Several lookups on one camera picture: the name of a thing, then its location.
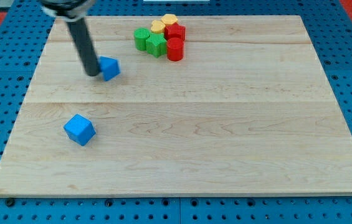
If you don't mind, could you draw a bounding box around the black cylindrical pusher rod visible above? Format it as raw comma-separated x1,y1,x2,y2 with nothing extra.
66,18,101,77

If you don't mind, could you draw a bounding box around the green cylinder block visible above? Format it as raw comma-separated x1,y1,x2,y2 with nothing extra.
133,27,150,51

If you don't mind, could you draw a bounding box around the red star block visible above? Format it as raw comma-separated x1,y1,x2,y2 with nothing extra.
164,22,186,41

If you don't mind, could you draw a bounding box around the green star block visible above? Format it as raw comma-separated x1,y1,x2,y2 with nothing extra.
146,33,167,58

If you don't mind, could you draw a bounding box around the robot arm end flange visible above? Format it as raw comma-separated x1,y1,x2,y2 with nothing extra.
39,0,96,22

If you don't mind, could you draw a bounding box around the blue triangle block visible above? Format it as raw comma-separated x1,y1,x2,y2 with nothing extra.
100,56,121,82

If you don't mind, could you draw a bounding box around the blue cube block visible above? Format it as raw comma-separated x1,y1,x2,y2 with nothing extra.
64,114,96,146

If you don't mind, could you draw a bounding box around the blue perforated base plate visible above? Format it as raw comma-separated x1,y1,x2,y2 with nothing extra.
0,1,352,223

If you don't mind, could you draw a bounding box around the yellow heart block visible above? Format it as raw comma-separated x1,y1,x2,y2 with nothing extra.
150,20,166,34

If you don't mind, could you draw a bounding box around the light wooden board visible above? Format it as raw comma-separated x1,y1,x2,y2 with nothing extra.
0,16,352,198

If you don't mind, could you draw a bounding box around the red cylinder block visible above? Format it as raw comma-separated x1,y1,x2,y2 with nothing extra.
166,37,184,62

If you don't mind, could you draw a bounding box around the yellow hexagon block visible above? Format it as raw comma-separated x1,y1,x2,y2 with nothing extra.
161,14,178,26

